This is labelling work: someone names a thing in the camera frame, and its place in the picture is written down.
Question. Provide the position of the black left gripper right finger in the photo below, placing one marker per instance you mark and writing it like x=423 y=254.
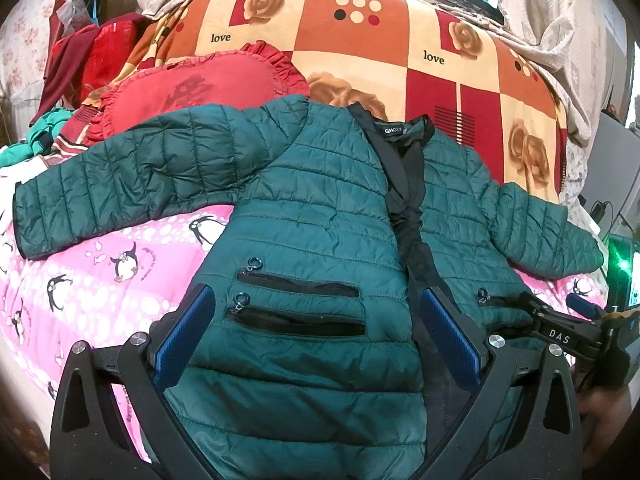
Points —
x=522 y=419

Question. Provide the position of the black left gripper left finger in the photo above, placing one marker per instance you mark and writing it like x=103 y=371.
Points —
x=111 y=417

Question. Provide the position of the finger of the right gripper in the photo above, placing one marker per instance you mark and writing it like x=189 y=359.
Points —
x=485 y=300
x=583 y=307

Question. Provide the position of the green quilted puffer jacket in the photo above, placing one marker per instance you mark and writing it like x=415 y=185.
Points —
x=310 y=367

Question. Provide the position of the red clothes pile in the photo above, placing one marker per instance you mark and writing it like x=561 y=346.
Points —
x=88 y=60

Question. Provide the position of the person's right hand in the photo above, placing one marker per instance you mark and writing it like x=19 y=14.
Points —
x=610 y=410

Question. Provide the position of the device with green light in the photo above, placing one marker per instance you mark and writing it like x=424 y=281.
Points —
x=623 y=272

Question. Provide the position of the pink penguin print quilt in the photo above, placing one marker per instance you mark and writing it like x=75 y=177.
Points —
x=101 y=291

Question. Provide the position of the grey cabinet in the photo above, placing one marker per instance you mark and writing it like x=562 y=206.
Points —
x=613 y=178

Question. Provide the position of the orange red rose blanket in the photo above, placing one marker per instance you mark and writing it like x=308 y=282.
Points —
x=399 y=59

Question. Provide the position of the teal green garment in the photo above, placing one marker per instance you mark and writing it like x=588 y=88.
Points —
x=39 y=139

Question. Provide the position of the red heart ruffled pillow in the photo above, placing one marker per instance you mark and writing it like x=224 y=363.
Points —
x=248 y=77

